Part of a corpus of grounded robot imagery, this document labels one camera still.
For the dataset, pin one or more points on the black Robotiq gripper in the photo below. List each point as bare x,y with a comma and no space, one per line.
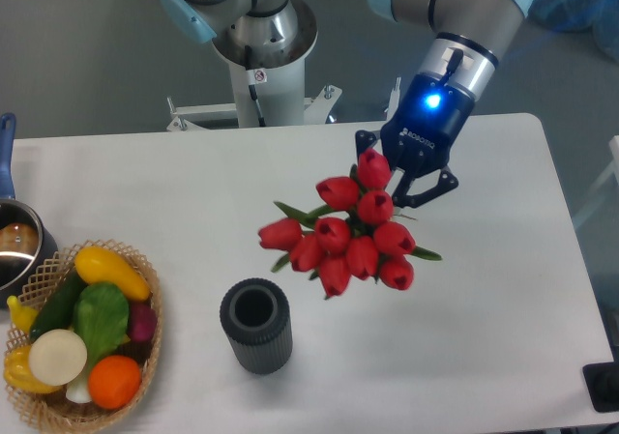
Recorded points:
419,137

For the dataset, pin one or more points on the red tulip bouquet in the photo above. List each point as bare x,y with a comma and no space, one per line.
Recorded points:
352,234

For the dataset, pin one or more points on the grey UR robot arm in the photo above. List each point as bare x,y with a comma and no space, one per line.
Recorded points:
471,37

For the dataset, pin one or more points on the dark grey ribbed vase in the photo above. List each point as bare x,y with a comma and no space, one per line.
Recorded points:
255,316

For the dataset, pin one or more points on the blue plastic bag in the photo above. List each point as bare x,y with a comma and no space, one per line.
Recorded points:
600,17

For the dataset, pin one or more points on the black device at table edge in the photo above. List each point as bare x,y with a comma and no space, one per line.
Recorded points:
602,383

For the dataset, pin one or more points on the purple red onion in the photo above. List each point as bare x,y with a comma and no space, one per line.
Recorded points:
142,322

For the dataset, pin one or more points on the yellow squash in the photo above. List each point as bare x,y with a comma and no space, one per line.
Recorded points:
95,264

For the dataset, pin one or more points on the green lettuce leaf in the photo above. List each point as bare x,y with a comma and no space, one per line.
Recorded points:
101,316

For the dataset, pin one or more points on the woven wicker basket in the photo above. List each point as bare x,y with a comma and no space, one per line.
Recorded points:
53,413

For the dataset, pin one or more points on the orange fruit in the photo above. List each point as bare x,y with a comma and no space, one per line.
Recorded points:
114,381

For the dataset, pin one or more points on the dark green cucumber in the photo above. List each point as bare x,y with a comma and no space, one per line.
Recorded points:
58,310

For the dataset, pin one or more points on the white green scallion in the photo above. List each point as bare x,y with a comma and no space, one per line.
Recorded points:
77,390

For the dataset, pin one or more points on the yellow bell pepper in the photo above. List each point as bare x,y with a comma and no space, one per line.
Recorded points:
17,373

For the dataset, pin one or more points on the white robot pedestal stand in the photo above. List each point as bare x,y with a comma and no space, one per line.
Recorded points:
266,59

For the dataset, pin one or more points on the blue handled saucepan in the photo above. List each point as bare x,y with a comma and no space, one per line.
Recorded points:
25,242

